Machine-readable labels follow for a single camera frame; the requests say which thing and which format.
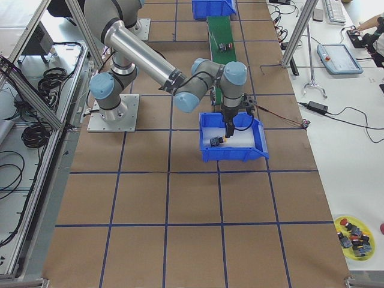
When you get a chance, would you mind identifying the aluminium frame post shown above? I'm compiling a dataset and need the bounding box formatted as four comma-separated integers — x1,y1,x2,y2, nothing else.
281,0,318,68

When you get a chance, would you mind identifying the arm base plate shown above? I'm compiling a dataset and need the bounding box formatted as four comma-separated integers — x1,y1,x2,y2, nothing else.
130,18,151,41
88,94,140,133

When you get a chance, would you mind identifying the red black wire pair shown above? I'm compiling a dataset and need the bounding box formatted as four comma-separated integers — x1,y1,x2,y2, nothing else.
254,104,310,128

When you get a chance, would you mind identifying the black power adapter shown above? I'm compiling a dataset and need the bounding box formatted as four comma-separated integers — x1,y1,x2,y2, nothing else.
307,101,328,115

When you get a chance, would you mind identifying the right blue storage bin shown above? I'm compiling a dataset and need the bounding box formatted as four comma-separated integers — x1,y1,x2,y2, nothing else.
199,112,269,162

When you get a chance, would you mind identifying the blue storage bin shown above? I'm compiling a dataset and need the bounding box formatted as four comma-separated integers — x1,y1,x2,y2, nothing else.
192,0,236,20
199,112,269,162

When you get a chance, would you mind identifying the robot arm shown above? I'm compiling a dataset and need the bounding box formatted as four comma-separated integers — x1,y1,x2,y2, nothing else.
83,1,247,138
119,0,151,41

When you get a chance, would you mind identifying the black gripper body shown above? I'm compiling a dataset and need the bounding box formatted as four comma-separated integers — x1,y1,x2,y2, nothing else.
221,105,239,128

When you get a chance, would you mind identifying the teach pendant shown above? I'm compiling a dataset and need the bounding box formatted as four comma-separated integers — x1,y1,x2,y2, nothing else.
316,44,363,75

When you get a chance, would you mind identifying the green conveyor belt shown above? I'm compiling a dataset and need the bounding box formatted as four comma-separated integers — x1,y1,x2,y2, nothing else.
206,16,238,106

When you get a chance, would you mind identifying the red push button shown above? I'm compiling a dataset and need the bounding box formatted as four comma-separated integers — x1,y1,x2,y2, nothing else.
218,43,233,53

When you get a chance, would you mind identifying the black braided cable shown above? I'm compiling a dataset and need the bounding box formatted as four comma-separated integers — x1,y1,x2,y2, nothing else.
233,107,256,131

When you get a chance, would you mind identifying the left blue storage bin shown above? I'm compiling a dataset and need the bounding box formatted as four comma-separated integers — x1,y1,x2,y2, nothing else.
192,0,236,20

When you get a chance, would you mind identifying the yellow plate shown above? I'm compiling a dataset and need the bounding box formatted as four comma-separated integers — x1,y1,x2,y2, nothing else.
334,215,376,261

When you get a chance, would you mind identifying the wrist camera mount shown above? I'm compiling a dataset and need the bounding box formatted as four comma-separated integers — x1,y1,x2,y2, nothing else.
241,93,256,117

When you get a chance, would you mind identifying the yellow push button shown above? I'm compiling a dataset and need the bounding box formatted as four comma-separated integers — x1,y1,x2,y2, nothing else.
209,136,227,148

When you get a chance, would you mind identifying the white keyboard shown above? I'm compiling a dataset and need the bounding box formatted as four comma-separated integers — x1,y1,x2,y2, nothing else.
323,0,346,25

